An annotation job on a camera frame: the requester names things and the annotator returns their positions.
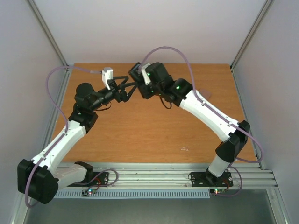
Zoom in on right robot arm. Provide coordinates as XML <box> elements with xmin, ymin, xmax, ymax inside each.
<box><xmin>131</xmin><ymin>63</ymin><xmax>250</xmax><ymax>186</ymax></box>

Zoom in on corner aluminium post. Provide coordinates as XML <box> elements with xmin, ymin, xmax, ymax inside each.
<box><xmin>230</xmin><ymin>0</ymin><xmax>274</xmax><ymax>72</ymax></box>
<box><xmin>27</xmin><ymin>0</ymin><xmax>71</xmax><ymax>73</ymax></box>

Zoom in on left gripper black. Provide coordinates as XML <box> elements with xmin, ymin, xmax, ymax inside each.
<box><xmin>90</xmin><ymin>75</ymin><xmax>138</xmax><ymax>111</ymax></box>

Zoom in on grey slotted cable duct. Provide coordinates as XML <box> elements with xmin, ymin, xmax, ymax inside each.
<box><xmin>55</xmin><ymin>189</ymin><xmax>210</xmax><ymax>199</ymax></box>

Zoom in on purple cable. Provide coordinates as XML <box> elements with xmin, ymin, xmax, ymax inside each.
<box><xmin>24</xmin><ymin>65</ymin><xmax>105</xmax><ymax>208</ymax></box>
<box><xmin>141</xmin><ymin>46</ymin><xmax>264</xmax><ymax>164</ymax></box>

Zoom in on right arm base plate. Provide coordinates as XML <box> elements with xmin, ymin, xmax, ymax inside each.
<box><xmin>188</xmin><ymin>172</ymin><xmax>234</xmax><ymax>188</ymax></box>

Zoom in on beige card holder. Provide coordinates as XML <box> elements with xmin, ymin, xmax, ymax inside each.
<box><xmin>199</xmin><ymin>88</ymin><xmax>212</xmax><ymax>100</ymax></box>

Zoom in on left corner aluminium post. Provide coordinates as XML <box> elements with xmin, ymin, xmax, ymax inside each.
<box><xmin>27</xmin><ymin>0</ymin><xmax>71</xmax><ymax>73</ymax></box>

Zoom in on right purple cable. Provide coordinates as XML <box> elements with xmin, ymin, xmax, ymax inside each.
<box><xmin>141</xmin><ymin>46</ymin><xmax>264</xmax><ymax>164</ymax></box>

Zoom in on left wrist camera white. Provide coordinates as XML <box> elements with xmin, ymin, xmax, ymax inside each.
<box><xmin>101</xmin><ymin>67</ymin><xmax>114</xmax><ymax>90</ymax></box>

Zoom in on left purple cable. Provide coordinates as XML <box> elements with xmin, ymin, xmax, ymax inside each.
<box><xmin>24</xmin><ymin>65</ymin><xmax>105</xmax><ymax>208</ymax></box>

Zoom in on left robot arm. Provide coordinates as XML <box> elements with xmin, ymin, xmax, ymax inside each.
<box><xmin>17</xmin><ymin>76</ymin><xmax>137</xmax><ymax>208</ymax></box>

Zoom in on right corner aluminium post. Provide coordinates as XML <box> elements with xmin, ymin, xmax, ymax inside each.
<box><xmin>230</xmin><ymin>0</ymin><xmax>274</xmax><ymax>72</ymax></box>

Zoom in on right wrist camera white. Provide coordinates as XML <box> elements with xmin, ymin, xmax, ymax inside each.
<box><xmin>141</xmin><ymin>63</ymin><xmax>151</xmax><ymax>85</ymax></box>

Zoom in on aluminium rail frame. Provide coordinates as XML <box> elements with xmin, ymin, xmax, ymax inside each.
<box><xmin>89</xmin><ymin>162</ymin><xmax>278</xmax><ymax>189</ymax></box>

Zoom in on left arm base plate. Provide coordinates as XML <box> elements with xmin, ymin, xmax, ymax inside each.
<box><xmin>69</xmin><ymin>172</ymin><xmax>109</xmax><ymax>187</ymax></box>

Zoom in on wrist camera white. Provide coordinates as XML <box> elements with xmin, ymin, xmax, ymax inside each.
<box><xmin>141</xmin><ymin>63</ymin><xmax>151</xmax><ymax>85</ymax></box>
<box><xmin>101</xmin><ymin>67</ymin><xmax>114</xmax><ymax>90</ymax></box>

